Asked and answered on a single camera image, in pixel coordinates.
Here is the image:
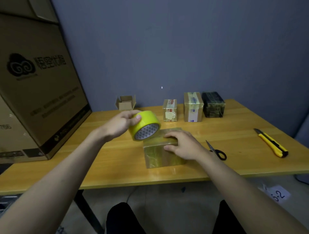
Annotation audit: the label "person's right hand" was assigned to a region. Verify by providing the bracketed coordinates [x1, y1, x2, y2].
[163, 130, 209, 161]

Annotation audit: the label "person's left hand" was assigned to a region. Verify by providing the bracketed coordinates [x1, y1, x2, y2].
[96, 110, 142, 143]

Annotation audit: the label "yellow tape roll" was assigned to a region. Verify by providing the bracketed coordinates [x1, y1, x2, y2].
[127, 111, 162, 142]

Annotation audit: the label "small carton yellow tape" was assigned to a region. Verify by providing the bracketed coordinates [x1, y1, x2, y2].
[143, 128, 188, 169]

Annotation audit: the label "black handled scissors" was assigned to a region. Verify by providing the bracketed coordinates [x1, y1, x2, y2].
[205, 139, 227, 161]

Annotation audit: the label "small carton red label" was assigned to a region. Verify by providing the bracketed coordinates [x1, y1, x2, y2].
[162, 99, 178, 122]

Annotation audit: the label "brown box with white label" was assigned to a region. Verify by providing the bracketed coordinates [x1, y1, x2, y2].
[183, 91, 204, 123]

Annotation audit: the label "black cardboard box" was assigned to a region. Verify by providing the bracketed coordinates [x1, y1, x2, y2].
[201, 91, 226, 119]

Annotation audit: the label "person's left forearm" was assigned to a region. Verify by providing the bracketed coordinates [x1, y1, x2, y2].
[0, 129, 107, 234]

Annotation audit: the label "person's right forearm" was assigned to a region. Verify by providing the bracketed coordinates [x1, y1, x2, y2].
[195, 153, 309, 234]

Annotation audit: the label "person's black trousers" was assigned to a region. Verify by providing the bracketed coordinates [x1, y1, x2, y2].
[106, 200, 247, 234]

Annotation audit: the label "large flat brown carton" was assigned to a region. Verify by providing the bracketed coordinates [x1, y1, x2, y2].
[0, 0, 93, 164]

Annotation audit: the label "yellow utility knife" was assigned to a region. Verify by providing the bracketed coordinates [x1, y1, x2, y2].
[253, 128, 289, 158]

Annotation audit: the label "black table leg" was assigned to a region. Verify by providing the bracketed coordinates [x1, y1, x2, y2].
[73, 189, 106, 234]

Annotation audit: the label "white paper floor label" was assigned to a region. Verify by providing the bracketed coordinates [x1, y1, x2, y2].
[258, 184, 292, 205]

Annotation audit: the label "grey pleated curtain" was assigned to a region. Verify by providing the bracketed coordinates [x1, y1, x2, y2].
[293, 115, 309, 186]

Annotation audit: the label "thin floor cable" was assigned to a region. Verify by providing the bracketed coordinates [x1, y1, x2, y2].
[126, 187, 140, 204]

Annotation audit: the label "black floor cable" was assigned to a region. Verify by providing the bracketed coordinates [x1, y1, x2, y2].
[293, 174, 309, 186]

